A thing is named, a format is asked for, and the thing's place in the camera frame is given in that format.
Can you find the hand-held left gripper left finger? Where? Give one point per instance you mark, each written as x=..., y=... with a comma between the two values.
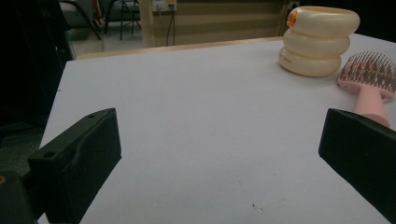
x=77, y=161

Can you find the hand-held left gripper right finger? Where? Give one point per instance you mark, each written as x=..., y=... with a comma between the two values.
x=361, y=152

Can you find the pink hairbrush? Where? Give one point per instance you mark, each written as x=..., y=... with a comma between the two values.
x=370, y=102

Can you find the cream ringed holder cup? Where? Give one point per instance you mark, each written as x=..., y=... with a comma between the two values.
x=314, y=43

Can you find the grey chair with black legs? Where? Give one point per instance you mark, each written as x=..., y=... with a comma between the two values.
x=81, y=12

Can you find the black tripod stand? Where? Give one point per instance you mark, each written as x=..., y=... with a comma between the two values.
x=122, y=15

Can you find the light wooden cabinet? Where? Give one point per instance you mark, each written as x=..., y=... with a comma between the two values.
x=224, y=21

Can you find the white wall power outlet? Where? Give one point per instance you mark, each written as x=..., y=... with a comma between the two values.
x=164, y=4

